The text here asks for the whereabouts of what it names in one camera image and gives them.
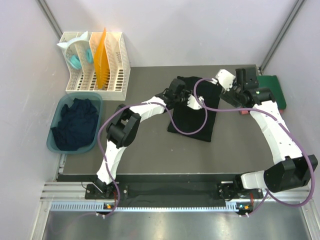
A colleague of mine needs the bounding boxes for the black t shirt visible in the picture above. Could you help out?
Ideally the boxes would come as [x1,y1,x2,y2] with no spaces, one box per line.
[167,81,222,142]

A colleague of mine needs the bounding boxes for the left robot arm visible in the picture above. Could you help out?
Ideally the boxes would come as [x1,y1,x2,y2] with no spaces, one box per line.
[94,79,201,199]

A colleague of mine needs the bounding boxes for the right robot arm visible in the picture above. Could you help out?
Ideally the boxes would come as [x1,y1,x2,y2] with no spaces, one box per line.
[215,67,318,198]

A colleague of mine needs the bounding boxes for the folded green t shirt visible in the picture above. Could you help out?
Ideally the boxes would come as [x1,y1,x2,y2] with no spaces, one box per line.
[257,75,287,111]

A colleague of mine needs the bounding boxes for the folded pink t shirt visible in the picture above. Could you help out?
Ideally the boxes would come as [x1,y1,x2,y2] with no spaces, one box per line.
[239,109,285,116]

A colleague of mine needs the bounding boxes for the orange plastic folder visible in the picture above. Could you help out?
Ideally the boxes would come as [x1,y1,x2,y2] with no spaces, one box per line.
[93,28,110,90]

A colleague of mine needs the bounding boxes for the white file organizer rack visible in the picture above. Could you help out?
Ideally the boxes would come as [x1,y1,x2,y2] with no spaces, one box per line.
[59,31,131,101]

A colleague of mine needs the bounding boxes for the navy blue t shirt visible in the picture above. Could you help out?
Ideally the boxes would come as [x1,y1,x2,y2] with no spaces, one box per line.
[51,98,99,151]

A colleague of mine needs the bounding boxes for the teal cat ear headphones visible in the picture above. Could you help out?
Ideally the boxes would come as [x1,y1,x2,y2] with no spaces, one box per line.
[57,31,90,70]

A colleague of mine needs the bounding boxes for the teal plastic bin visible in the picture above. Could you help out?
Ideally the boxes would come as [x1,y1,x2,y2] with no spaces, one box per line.
[46,92,103,155]

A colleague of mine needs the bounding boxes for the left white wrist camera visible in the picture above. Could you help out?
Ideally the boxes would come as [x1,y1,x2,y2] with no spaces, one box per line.
[186,94,203,110]

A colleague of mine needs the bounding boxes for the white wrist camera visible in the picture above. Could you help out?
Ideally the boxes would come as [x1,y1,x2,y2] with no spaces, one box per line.
[211,69,236,92]
[186,94,203,110]

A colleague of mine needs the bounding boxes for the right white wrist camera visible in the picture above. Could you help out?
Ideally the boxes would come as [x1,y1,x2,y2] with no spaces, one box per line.
[211,69,236,92]

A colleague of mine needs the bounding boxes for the right corner aluminium post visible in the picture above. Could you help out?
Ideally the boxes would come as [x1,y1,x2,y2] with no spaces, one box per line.
[257,0,307,75]

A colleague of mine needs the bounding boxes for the corner aluminium post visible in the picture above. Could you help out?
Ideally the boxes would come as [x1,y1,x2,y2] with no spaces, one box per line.
[35,0,63,39]
[257,0,307,75]

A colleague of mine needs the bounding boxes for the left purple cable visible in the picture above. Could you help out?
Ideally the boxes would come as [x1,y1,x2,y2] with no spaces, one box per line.
[96,96,209,218]

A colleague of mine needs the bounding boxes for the aluminium frame rail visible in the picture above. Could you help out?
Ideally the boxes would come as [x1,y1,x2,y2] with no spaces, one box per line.
[40,182,310,202]

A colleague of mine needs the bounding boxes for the left corner aluminium post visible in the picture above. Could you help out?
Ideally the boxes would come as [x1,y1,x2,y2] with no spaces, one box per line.
[35,0,63,39]

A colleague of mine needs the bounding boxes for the white cable duct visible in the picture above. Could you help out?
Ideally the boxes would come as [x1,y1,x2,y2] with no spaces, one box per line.
[50,201,252,212]

